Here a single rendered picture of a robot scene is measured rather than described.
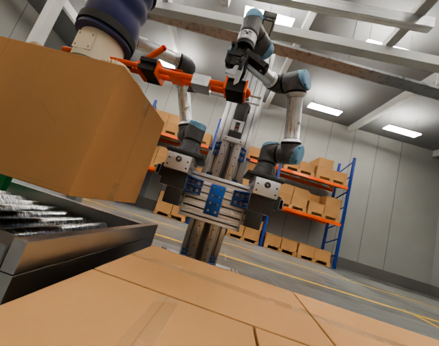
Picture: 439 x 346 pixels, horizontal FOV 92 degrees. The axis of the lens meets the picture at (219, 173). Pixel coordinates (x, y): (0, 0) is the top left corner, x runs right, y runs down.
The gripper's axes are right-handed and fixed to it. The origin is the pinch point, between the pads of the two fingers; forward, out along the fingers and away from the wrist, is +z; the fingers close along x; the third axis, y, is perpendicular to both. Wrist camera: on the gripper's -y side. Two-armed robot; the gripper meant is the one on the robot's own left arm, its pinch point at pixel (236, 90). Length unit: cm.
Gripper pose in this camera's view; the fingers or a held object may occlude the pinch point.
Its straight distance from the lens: 87.4
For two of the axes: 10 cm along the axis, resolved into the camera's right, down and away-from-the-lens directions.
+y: -9.6, -2.7, 1.2
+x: -0.7, -2.0, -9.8
